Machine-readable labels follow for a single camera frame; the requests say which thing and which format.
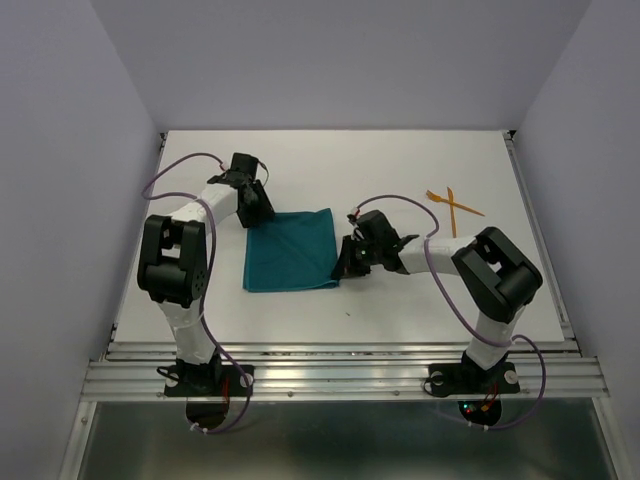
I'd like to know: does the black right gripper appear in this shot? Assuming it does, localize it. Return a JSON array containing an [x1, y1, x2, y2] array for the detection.
[[330, 233, 381, 277]]

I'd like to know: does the teal cloth napkin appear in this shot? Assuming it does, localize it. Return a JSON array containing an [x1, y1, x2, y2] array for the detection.
[[243, 208, 339, 293]]

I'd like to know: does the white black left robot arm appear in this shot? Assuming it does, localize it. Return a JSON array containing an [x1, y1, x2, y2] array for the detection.
[[137, 168, 275, 396]]

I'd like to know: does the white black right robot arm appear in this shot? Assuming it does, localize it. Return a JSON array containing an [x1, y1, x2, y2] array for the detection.
[[331, 227, 543, 390]]

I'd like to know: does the orange plastic fork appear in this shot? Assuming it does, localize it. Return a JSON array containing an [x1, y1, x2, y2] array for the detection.
[[426, 190, 485, 217]]

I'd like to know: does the orange plastic knife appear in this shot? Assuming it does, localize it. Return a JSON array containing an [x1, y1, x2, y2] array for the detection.
[[447, 186, 458, 238]]

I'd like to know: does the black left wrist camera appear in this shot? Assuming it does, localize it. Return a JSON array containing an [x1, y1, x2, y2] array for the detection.
[[229, 152, 262, 180]]

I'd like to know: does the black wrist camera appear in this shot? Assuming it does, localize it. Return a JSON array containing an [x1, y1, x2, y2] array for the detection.
[[355, 210, 400, 245], [229, 152, 262, 180]]

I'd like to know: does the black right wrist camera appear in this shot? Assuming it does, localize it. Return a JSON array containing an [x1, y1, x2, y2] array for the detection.
[[355, 210, 400, 245]]

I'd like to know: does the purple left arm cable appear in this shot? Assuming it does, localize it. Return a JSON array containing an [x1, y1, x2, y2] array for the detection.
[[140, 152, 254, 436]]

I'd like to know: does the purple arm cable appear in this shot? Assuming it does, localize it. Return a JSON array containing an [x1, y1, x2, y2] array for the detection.
[[140, 152, 254, 436], [347, 194, 547, 434]]

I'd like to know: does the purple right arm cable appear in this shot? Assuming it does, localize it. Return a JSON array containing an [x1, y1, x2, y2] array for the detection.
[[347, 194, 547, 434]]

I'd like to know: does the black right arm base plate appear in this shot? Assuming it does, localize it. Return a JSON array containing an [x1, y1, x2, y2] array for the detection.
[[422, 362, 520, 398]]

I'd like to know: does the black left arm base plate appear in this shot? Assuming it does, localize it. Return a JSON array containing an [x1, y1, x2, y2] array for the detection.
[[156, 363, 254, 399]]

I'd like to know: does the aluminium front rail frame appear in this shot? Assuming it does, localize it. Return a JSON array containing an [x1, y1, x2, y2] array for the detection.
[[60, 331, 628, 479]]

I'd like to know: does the aluminium right side rail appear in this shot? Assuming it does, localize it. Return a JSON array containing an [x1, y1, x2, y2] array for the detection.
[[501, 130, 582, 356]]

